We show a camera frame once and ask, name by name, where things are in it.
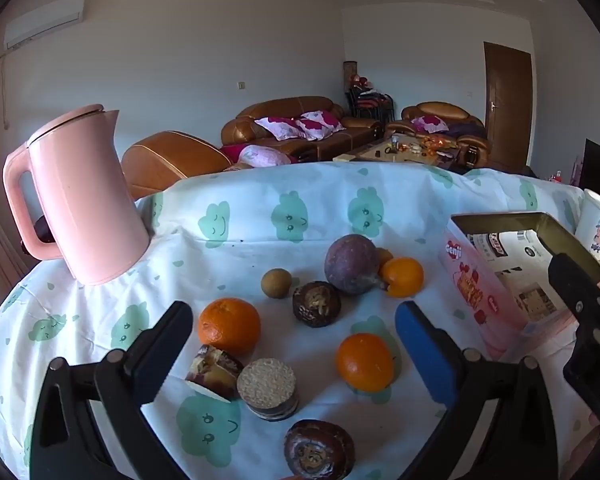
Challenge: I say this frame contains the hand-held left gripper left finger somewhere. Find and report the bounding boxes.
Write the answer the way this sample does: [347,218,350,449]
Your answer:
[30,301,194,480]

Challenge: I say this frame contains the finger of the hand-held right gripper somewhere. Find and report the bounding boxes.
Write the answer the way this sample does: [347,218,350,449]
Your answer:
[548,252,600,332]

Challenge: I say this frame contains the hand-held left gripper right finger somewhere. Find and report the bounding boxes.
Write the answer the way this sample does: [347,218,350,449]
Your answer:
[394,301,573,480]

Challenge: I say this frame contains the pink cardboard box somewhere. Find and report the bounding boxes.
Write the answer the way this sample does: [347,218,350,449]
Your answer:
[442,211,600,361]

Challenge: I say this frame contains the purple passion fruit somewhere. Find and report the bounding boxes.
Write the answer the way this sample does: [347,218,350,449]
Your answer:
[324,234,381,296]

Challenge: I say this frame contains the wrapped brown cake slice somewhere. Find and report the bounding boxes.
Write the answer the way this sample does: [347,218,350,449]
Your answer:
[185,344,244,403]

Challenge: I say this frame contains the orange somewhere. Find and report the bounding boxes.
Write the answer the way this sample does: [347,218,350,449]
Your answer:
[335,332,396,393]
[197,297,262,357]
[380,257,425,298]

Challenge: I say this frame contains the round stacked biscuits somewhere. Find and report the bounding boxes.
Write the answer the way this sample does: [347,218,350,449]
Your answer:
[236,357,300,422]

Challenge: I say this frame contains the white cloud-print tablecloth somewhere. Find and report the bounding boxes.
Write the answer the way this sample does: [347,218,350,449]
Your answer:
[0,160,600,480]

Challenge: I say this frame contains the pink electric kettle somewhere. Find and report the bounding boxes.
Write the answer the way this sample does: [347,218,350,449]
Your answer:
[2,104,152,287]

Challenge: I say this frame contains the brown wooden door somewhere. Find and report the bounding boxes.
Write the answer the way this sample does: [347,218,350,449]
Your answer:
[482,41,533,171]

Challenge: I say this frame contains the wooden coffee table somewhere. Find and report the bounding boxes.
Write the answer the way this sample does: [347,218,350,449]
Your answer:
[333,132,462,167]

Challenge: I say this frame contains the brown leather chaise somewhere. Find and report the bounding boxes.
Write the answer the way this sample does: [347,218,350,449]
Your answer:
[121,130,236,200]

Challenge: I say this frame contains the white magenta floral pillow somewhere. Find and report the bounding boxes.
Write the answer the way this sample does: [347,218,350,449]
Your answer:
[255,116,306,141]
[412,115,448,133]
[300,110,345,140]

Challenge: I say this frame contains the brown leather armchair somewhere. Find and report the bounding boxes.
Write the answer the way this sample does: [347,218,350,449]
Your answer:
[401,101,492,168]

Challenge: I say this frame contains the pale pink pillow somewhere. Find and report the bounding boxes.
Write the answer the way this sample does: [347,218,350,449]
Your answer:
[237,145,292,167]

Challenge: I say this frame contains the stacked dark chairs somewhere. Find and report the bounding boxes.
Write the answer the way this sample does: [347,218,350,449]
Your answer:
[347,85,395,123]

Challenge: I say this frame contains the brown leather sofa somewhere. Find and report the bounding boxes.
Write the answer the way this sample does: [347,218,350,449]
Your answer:
[221,96,383,161]

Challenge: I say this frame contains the white air conditioner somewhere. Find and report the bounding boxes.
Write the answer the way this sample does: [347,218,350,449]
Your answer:
[4,0,87,51]

